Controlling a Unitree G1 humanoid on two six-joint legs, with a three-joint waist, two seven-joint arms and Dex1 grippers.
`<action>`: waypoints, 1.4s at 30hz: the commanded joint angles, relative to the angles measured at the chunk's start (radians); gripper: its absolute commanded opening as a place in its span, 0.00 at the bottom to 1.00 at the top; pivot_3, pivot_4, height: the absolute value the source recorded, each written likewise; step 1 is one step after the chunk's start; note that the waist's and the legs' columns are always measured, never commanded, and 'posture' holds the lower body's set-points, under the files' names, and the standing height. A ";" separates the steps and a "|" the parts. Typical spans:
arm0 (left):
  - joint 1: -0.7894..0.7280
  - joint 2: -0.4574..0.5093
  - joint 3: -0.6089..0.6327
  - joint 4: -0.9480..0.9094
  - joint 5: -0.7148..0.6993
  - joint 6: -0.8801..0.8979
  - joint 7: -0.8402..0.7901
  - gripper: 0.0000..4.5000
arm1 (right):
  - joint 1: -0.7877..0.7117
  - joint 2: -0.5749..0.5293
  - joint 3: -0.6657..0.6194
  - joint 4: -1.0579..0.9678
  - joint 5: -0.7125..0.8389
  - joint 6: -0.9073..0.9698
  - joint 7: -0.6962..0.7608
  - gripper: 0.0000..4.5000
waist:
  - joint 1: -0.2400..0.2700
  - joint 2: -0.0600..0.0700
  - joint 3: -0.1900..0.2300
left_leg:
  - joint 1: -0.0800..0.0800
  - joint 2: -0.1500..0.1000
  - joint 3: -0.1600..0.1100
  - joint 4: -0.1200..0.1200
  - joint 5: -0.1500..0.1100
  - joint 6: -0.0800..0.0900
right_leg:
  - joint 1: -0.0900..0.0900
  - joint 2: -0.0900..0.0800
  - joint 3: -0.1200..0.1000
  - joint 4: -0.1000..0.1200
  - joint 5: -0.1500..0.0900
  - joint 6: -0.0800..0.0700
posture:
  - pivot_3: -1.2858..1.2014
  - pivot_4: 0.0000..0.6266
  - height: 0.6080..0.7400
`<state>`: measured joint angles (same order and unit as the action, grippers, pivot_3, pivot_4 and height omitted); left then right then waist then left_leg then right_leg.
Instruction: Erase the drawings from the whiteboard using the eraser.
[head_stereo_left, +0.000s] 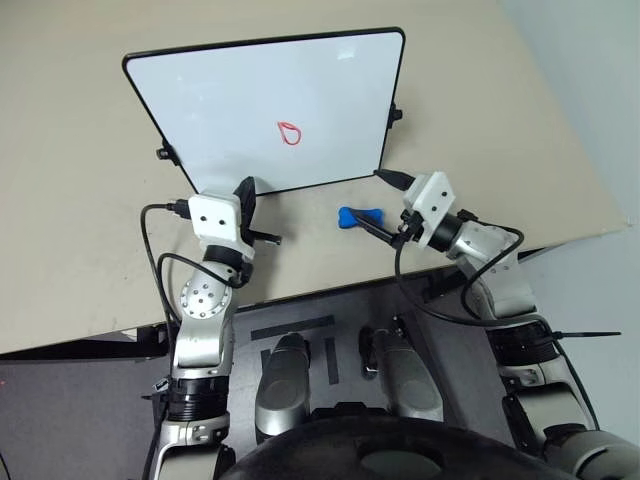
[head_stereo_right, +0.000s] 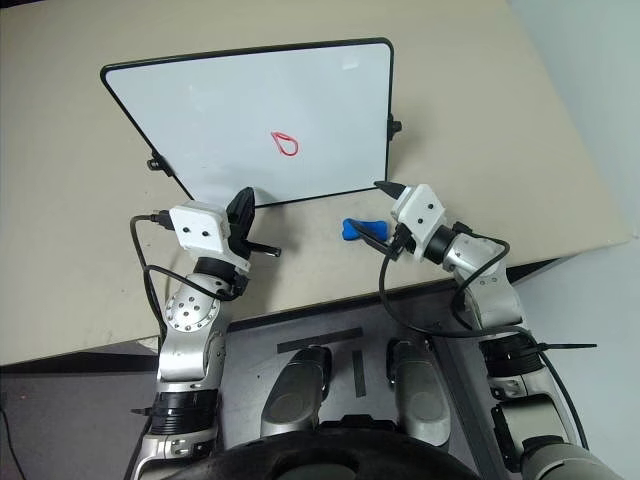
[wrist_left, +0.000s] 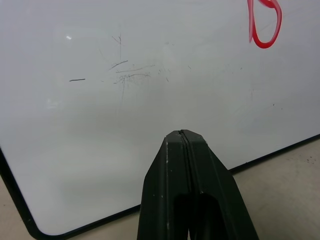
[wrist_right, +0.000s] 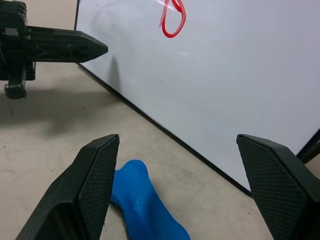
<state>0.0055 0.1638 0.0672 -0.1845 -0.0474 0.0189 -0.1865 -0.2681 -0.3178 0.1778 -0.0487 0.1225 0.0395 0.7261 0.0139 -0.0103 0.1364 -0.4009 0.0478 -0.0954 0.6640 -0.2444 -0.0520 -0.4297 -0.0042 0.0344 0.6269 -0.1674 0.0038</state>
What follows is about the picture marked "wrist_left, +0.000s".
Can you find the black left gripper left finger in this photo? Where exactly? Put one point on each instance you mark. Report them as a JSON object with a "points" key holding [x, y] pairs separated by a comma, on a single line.
{"points": [[160, 185]]}

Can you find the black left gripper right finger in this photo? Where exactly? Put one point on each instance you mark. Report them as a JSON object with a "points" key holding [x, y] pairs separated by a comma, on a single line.
{"points": [[215, 185]]}

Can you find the white board with black frame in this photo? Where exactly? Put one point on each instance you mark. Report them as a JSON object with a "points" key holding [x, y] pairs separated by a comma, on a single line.
{"points": [[125, 100]]}

